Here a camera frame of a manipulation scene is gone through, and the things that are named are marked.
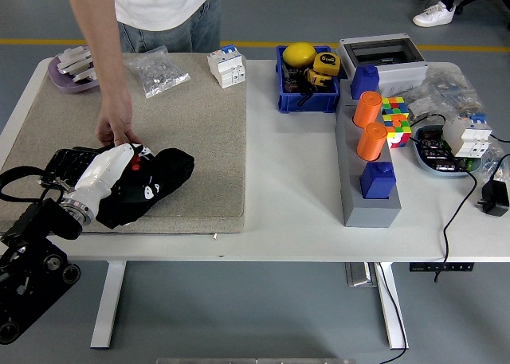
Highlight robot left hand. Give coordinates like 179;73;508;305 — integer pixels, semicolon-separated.
73;143;155;201

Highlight person's right hand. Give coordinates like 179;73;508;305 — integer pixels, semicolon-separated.
95;91;144;148

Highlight black display panel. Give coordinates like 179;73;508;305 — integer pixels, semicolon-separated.
39;143;105;190

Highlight black rag white print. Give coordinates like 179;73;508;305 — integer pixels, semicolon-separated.
95;147;196;230

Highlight black table control panel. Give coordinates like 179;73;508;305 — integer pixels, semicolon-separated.
409;262;475;272

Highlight purple oval tray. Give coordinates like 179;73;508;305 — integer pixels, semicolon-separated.
47;47;100;94

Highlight clear bag of screws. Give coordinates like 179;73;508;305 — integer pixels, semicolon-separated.
124;45;191;100

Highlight grey-brown mat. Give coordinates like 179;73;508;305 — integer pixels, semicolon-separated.
0;52;248;236

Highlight white circuit breaker blue toggles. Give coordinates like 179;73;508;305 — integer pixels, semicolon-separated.
207;44;247;89
441;112;493;159

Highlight white table leg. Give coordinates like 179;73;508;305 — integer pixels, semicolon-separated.
374;261;408;350
89;260;128;349

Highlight dark module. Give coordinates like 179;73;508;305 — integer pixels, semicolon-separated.
283;67;304;95

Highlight blue plastic bin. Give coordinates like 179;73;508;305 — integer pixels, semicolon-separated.
276;45;342;114

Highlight yellow round dome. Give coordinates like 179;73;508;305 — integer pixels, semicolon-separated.
282;41;318;68

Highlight orange cylinder peg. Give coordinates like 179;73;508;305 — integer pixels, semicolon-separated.
356;122;388;161
353;91;383;129

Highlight blue block peg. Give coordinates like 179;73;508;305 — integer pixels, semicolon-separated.
350;64;380;101
359;161;398;200

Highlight grey peg base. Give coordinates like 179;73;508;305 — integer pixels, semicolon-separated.
334;79;402;228

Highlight grey metal box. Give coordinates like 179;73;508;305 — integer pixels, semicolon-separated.
344;262;378;288

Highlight multicoloured puzzle cube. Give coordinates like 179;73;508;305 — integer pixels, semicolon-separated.
380;96;413;149

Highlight dark electronic components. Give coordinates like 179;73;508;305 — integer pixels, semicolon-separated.
418;127;468;172

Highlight pale blue bowl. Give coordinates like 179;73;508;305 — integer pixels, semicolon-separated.
411;124;485;178

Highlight clear bag of parts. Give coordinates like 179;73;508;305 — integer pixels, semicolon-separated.
406;66;479;122
473;135;509;186

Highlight white shoe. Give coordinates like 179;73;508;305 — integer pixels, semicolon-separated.
412;1;456;28

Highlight black power adapter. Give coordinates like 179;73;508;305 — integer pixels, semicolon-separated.
477;153;510;217

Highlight white plastic bracket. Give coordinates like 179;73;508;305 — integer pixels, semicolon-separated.
58;53;95;74
59;45;91;62
71;67;99;82

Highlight grey enclosure box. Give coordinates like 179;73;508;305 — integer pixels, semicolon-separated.
337;33;430;96

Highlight black floor cable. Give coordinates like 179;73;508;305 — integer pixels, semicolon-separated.
375;262;408;364

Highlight black cord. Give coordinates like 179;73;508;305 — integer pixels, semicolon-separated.
409;114;478;284

